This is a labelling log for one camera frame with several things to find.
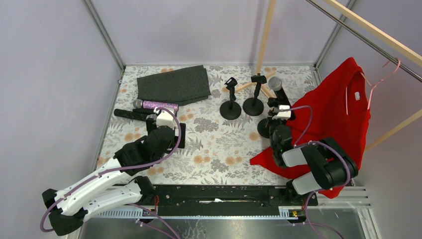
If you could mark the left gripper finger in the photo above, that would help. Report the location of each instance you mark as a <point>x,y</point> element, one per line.
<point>182,136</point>
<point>150,126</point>

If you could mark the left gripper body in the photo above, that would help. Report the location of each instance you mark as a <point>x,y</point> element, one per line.
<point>142,113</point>

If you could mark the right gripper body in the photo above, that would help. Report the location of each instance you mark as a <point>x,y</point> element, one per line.
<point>275,112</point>

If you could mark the black mic stand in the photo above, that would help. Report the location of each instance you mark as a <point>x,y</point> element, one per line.
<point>254,106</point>
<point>263,127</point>
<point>230,110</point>

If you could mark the black microphone silver grille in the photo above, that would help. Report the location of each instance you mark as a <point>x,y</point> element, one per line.
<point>276,85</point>

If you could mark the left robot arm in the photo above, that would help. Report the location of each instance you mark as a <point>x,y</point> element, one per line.
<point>114,184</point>

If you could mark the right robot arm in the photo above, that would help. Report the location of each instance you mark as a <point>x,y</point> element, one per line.
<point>320,166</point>

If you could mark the black microphone on table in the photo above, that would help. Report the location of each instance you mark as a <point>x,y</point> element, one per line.
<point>124,113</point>

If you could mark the purple glitter microphone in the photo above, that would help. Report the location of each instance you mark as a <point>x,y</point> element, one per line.
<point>144,104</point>

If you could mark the dark grey perforated felt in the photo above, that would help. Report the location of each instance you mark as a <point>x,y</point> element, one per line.
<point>183,86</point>

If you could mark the red t-shirt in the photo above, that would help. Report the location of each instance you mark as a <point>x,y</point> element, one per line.
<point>320,113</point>

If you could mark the pink clothes hanger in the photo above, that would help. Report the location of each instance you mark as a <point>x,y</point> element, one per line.
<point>372,86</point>

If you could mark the metal hanging rod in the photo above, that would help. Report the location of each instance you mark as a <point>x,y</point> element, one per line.
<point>366,40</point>

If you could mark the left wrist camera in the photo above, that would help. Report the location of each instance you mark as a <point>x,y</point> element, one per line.
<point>164,119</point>

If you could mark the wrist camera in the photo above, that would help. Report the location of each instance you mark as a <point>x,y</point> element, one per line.
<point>282,112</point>
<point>164,119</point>

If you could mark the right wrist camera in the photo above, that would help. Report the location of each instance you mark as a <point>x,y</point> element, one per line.
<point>282,112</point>

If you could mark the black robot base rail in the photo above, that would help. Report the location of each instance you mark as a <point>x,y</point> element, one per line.
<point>221,201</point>

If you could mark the wooden clothes rack frame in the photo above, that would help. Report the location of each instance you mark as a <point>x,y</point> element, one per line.
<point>299,32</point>

